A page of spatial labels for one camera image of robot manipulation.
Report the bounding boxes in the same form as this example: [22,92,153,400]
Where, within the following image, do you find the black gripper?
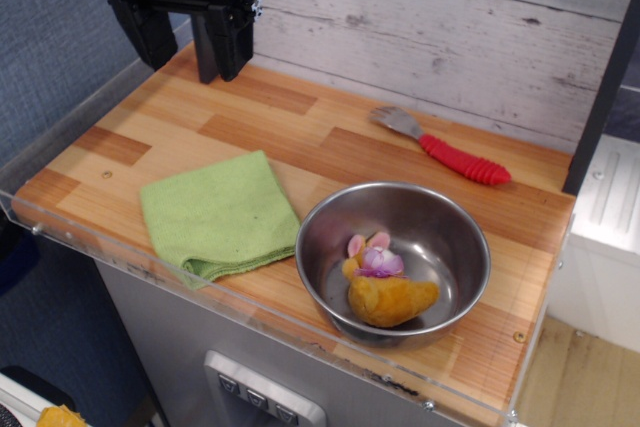
[108,0,262,83]

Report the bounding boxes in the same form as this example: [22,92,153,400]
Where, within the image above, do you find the green cloth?
[140,151,300,288]

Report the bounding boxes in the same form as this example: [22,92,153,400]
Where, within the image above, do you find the silver metal bowl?
[295,181,491,348]

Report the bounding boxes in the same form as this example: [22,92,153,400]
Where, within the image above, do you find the orange plush toy with flower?
[342,232,440,328]

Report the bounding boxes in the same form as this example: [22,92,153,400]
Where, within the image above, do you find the silver button panel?
[203,350,328,426]

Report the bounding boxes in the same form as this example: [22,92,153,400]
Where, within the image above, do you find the yellow object bottom left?
[36,405,89,427]

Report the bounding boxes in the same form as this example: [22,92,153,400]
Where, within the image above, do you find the white ribbed cabinet right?
[547,135,639,351]

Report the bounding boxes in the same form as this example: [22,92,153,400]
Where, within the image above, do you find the fork with red handle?
[370,106,511,186]

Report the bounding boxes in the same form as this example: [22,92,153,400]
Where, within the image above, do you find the clear acrylic guard rail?
[0,20,576,427]

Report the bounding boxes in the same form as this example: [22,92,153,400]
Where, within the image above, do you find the black vertical post right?
[562,0,639,195]

